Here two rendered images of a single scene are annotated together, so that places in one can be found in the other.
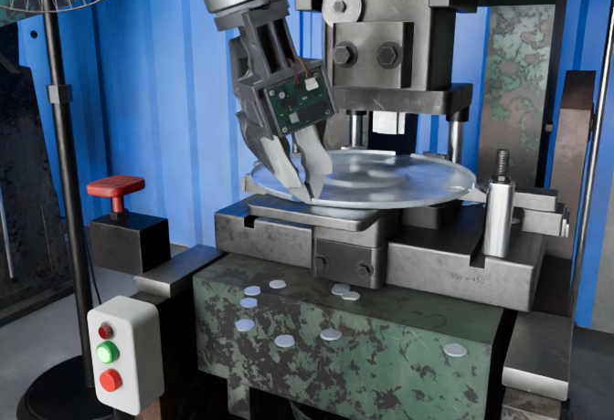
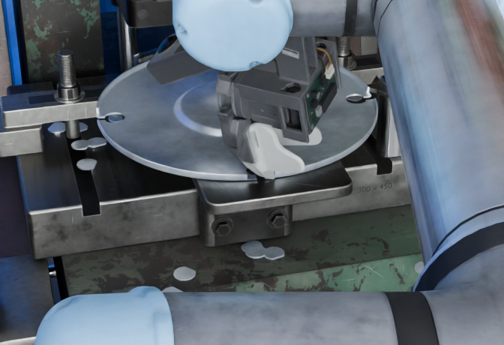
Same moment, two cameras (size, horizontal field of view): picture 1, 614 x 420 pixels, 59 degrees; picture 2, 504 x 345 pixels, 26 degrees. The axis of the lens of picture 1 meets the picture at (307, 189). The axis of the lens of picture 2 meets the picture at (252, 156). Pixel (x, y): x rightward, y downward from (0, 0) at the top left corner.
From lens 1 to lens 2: 69 cm
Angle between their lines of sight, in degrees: 41
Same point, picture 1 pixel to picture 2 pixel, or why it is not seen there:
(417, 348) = (371, 280)
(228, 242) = (58, 243)
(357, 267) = (269, 217)
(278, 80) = (313, 82)
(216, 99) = not seen: outside the picture
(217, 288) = not seen: hidden behind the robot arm
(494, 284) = (402, 184)
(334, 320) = (279, 287)
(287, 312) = not seen: hidden behind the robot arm
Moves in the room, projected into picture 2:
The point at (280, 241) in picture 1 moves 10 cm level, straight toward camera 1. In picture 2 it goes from (141, 218) to (205, 257)
